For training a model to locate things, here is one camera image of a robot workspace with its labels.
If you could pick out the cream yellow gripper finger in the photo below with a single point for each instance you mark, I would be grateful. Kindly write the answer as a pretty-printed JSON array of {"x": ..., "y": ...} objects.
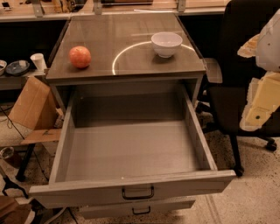
[{"x": 263, "y": 98}]

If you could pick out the red-orange apple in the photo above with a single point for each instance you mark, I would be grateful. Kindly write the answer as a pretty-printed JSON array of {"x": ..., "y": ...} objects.
[{"x": 80, "y": 56}]

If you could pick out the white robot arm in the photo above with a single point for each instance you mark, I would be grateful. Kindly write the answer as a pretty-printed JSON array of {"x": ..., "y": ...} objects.
[{"x": 265, "y": 46}]

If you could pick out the open grey top drawer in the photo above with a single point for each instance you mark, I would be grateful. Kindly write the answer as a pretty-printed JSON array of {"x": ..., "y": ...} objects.
[{"x": 110, "y": 142}]

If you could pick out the grey drawer cabinet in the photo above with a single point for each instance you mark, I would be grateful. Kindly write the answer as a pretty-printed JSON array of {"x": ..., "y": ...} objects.
[{"x": 121, "y": 50}]

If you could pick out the grey lower drawer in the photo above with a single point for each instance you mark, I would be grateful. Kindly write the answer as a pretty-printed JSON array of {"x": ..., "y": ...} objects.
[{"x": 125, "y": 209}]

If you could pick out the black office chair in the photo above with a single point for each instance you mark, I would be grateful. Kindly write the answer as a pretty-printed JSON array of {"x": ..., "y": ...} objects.
[{"x": 242, "y": 20}]

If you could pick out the white ceramic bowl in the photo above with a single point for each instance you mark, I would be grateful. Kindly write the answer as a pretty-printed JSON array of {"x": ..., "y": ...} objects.
[{"x": 165, "y": 43}]

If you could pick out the brown cardboard box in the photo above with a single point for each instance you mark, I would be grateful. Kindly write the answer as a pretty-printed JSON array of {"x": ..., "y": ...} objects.
[{"x": 37, "y": 110}]

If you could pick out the white paper cup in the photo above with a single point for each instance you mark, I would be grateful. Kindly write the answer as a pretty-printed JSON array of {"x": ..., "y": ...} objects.
[{"x": 39, "y": 61}]

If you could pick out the dark blue plate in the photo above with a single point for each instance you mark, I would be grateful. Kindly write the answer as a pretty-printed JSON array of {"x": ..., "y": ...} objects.
[{"x": 17, "y": 68}]

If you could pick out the black stool leg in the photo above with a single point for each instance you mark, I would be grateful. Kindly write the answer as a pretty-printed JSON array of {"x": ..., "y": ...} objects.
[{"x": 21, "y": 171}]

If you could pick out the small bowl at left edge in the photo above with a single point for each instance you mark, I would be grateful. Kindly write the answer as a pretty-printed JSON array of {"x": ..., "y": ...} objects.
[{"x": 3, "y": 65}]

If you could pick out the wooden desk in background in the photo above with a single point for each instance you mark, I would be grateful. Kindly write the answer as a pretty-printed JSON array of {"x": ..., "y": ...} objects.
[{"x": 30, "y": 10}]

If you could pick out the black lower drawer handle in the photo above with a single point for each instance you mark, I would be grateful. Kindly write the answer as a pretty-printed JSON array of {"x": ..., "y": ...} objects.
[{"x": 141, "y": 211}]

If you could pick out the black drawer handle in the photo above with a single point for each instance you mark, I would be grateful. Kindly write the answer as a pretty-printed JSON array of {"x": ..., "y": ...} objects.
[
  {"x": 138, "y": 193},
  {"x": 141, "y": 211}
]

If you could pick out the black top drawer handle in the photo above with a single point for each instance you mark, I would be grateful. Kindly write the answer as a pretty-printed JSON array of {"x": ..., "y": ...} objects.
[{"x": 138, "y": 193}]

